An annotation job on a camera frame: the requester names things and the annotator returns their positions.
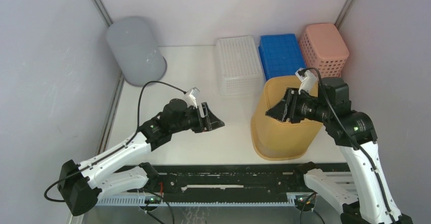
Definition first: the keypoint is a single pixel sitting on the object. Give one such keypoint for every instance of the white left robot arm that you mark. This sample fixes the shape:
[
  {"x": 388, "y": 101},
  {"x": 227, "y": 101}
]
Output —
[{"x": 83, "y": 184}]

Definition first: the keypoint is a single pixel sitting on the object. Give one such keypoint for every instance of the blue compartment tray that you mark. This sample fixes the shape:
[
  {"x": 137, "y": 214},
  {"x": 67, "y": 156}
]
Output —
[{"x": 280, "y": 55}]

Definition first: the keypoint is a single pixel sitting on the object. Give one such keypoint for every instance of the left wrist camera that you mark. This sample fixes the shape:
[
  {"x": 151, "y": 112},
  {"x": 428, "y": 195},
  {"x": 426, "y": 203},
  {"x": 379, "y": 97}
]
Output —
[{"x": 190, "y": 97}]

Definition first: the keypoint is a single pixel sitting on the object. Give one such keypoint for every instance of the aluminium frame rail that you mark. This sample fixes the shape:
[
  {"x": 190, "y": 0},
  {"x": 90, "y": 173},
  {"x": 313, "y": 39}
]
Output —
[
  {"x": 348, "y": 4},
  {"x": 106, "y": 80}
]

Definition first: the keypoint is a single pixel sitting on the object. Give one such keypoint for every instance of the grey bin liner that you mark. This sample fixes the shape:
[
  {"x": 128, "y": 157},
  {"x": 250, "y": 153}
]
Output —
[{"x": 136, "y": 50}]

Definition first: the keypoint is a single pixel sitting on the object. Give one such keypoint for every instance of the white perforated plastic basket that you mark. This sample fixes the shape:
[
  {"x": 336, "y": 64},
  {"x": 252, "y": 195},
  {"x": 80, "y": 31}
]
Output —
[{"x": 238, "y": 67}]

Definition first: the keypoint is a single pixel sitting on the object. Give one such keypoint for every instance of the white slotted cable duct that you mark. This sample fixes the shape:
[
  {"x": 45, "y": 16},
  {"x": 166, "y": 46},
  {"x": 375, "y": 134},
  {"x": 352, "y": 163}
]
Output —
[{"x": 150, "y": 200}]

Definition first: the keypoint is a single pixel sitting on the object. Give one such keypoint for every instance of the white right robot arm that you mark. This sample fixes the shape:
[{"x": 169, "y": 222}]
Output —
[{"x": 354, "y": 133}]

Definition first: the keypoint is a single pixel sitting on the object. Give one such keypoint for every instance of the yellow ribbed waste bin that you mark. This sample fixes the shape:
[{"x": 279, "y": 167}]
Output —
[{"x": 274, "y": 140}]

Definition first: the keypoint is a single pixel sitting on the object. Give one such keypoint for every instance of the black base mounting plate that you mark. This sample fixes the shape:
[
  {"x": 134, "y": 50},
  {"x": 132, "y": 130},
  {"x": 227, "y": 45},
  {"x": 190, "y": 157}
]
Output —
[{"x": 226, "y": 182}]

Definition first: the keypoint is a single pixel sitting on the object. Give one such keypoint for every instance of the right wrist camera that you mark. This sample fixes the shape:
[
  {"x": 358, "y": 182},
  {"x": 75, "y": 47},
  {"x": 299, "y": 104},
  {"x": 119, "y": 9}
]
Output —
[{"x": 307, "y": 79}]

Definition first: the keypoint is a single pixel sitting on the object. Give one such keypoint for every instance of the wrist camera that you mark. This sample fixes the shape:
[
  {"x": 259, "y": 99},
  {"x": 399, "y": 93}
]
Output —
[
  {"x": 307, "y": 79},
  {"x": 190, "y": 97}
]

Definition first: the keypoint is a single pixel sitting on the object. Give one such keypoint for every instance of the aluminium frame rail left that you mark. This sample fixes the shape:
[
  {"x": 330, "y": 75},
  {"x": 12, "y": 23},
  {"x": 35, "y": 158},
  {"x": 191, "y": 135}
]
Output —
[{"x": 106, "y": 80}]

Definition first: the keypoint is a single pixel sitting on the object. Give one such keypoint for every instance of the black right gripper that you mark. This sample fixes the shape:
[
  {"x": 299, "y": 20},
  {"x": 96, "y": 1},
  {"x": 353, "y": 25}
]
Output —
[{"x": 285, "y": 109}]

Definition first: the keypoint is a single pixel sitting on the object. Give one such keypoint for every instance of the aluminium frame rail right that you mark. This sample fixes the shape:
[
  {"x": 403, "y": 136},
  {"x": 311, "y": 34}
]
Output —
[{"x": 348, "y": 4}]

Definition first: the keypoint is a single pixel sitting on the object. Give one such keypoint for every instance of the pink perforated plastic basket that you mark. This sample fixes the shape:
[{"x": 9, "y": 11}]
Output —
[{"x": 323, "y": 47}]

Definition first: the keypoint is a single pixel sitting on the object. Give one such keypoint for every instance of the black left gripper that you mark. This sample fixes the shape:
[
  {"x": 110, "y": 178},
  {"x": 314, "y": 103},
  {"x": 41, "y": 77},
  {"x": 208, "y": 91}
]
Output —
[{"x": 210, "y": 122}]

